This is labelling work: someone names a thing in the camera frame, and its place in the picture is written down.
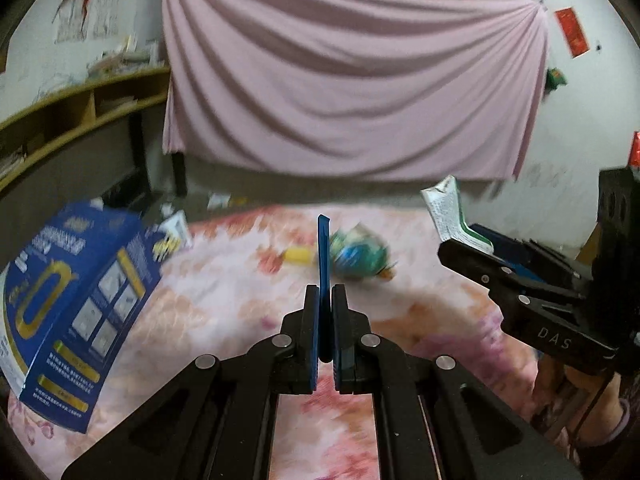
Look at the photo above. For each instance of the stack of books papers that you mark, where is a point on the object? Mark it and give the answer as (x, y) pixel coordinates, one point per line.
(127, 57)

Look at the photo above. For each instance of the green red wall hanging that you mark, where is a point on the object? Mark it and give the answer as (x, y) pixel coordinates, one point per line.
(555, 79)

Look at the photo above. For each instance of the person right hand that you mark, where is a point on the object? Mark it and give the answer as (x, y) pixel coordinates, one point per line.
(601, 414)

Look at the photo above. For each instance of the green blue snack wrapper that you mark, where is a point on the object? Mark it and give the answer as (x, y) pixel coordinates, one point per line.
(360, 253)

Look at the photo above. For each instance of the blue plastic comb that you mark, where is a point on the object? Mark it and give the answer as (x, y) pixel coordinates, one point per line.
(323, 269)

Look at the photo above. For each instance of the pink hanging wall sheet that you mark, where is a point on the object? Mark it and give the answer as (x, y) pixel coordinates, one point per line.
(388, 90)

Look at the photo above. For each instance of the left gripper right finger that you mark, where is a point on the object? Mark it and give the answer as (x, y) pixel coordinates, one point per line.
(348, 326)

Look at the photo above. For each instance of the red tan paper cone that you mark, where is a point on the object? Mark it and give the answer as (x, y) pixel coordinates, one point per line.
(290, 257)

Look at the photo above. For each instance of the wooden wall shelf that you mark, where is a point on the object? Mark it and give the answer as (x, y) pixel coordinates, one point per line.
(54, 123)

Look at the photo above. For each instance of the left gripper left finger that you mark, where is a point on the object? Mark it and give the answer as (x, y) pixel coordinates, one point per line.
(297, 368)

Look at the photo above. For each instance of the white printed wrapper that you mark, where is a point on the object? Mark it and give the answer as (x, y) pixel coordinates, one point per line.
(443, 204)

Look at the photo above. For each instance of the floral pink blanket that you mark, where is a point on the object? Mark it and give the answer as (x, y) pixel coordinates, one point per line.
(242, 367)

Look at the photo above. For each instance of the blue cardboard box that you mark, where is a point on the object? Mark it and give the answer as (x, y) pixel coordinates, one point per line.
(69, 299)

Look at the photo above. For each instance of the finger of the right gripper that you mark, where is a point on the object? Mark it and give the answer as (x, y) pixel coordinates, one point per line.
(535, 260)

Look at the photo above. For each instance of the red paper wall decoration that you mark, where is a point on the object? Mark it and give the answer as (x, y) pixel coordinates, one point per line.
(572, 31)

